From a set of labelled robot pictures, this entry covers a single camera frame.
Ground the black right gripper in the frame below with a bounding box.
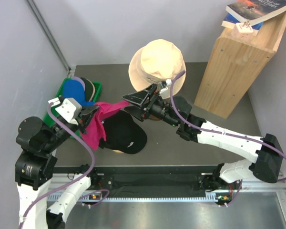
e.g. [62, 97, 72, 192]
[122, 84, 179, 128]

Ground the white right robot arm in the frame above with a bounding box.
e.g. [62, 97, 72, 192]
[122, 84, 283, 189]

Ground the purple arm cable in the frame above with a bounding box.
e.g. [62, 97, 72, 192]
[18, 101, 110, 229]
[169, 70, 286, 183]

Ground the cream bucket hat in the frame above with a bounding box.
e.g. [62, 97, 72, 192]
[128, 39, 186, 92]

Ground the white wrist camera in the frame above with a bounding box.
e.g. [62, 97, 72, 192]
[157, 79, 172, 94]
[48, 97, 82, 125]

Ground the tall wooden shelf box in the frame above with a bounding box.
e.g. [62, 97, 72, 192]
[194, 12, 286, 118]

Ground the light wooden hat stand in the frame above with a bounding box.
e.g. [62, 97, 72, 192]
[112, 150, 124, 154]

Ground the magenta baseball cap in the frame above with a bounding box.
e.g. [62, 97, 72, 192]
[81, 101, 130, 150]

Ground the grey cable duct strip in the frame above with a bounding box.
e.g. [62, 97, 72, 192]
[47, 192, 233, 202]

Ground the black baseball cap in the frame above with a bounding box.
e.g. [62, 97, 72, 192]
[99, 110, 147, 155]

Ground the dark green baseball cap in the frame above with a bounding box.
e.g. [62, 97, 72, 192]
[81, 77, 96, 102]

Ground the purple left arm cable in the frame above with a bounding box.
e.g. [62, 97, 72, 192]
[18, 101, 110, 229]

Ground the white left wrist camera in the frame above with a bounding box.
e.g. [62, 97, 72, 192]
[48, 97, 82, 125]

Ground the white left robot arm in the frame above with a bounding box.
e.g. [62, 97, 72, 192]
[15, 105, 99, 229]

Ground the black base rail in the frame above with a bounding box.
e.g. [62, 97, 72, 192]
[53, 165, 226, 193]

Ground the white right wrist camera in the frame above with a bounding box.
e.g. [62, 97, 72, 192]
[157, 79, 172, 94]

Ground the lavender baseball cap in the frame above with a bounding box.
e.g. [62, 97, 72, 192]
[72, 76, 85, 89]

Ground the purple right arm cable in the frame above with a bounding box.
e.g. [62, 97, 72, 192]
[169, 70, 286, 183]

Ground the blue baseball cap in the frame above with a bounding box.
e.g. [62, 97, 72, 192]
[62, 79, 95, 107]

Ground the dark wooden hat stand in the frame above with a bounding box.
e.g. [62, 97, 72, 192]
[148, 113, 161, 121]

